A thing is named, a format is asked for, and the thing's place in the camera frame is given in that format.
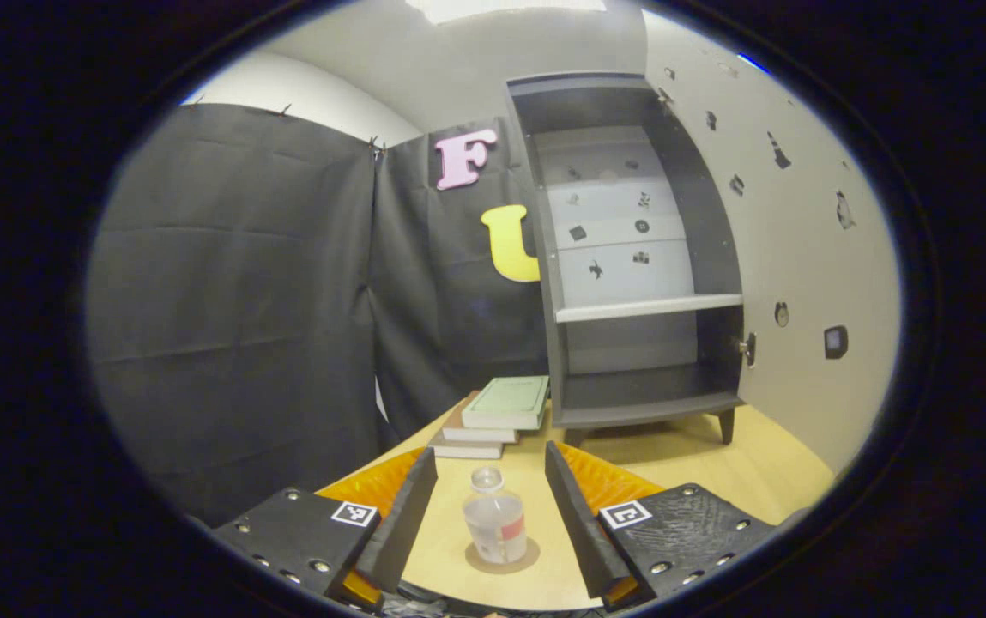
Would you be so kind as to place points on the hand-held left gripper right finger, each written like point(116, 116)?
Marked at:
point(578, 524)

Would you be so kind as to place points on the brown book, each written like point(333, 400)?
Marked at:
point(475, 435)

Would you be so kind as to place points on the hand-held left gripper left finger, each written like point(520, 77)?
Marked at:
point(402, 524)

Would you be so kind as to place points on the round brown coaster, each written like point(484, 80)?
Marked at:
point(531, 556)

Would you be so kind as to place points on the grey cabinet door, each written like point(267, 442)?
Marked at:
point(801, 257)

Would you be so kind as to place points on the white book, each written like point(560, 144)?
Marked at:
point(462, 450)

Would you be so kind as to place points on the dark grey cabinet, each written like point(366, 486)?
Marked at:
point(630, 390)

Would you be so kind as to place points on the clear plastic bottle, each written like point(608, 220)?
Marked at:
point(494, 524)

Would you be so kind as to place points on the black backdrop cloth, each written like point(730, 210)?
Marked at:
point(235, 309)

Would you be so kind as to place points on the long ceiling light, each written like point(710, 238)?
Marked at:
point(501, 9)

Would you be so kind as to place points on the metal door hinge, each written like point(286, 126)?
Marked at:
point(748, 348)
point(664, 94)

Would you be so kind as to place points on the green book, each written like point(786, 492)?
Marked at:
point(505, 399)

